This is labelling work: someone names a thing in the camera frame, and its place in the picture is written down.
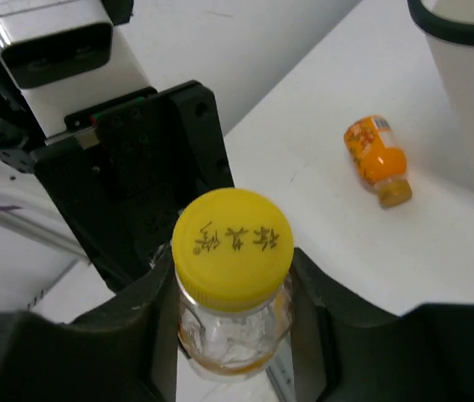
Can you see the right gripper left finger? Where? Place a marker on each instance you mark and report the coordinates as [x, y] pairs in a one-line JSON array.
[[124, 350]]

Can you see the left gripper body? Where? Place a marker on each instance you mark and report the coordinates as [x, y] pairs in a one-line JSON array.
[[123, 170]]

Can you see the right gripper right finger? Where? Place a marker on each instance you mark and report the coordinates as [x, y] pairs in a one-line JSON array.
[[346, 349]]

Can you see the clear bottle yellow cap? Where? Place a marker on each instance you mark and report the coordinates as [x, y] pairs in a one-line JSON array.
[[232, 250]]

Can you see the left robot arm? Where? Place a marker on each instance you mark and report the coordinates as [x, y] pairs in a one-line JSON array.
[[20, 190]]

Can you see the orange juice bottle left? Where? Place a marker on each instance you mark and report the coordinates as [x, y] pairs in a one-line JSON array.
[[379, 160]]

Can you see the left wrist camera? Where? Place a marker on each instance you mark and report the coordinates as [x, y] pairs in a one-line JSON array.
[[61, 57]]

